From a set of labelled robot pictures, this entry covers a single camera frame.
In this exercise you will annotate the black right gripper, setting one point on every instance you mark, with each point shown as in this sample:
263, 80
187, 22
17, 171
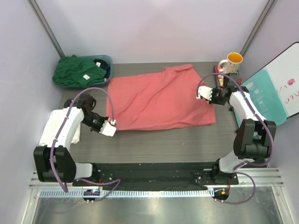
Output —
213, 101

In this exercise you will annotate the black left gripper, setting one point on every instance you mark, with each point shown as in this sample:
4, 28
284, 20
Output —
103, 119

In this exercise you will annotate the pink t-shirt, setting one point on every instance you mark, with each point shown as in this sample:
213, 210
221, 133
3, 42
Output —
158, 101

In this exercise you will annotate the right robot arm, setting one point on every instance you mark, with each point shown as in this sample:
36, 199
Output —
254, 140

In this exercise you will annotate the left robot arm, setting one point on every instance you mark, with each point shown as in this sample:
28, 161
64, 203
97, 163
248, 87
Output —
54, 152

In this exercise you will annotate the red book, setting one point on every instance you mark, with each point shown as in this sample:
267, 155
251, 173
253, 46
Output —
219, 78

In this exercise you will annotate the white mug orange inside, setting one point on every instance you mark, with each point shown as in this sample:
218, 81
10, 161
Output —
231, 64

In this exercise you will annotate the folded white t-shirt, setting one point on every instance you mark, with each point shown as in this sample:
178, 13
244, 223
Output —
72, 125

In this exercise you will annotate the teal folding board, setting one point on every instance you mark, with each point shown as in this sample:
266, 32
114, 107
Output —
264, 95

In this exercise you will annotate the green t-shirt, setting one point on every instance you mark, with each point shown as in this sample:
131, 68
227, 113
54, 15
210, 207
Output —
74, 72

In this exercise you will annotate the dark navy t-shirt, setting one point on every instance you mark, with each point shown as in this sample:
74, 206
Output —
103, 65

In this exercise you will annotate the blue plastic bin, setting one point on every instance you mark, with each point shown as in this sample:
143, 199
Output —
107, 67

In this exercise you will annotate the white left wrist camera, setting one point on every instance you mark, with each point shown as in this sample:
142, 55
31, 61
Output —
107, 129

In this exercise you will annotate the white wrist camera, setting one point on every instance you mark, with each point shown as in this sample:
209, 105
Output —
204, 92
107, 129

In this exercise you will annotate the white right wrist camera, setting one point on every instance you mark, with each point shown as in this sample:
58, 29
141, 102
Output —
204, 92

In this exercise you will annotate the whiteboard with black frame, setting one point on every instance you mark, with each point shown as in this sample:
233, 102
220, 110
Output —
284, 72

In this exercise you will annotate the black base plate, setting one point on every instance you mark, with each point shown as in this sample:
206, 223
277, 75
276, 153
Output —
154, 175

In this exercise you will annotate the aluminium rail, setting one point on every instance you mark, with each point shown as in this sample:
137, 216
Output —
248, 177

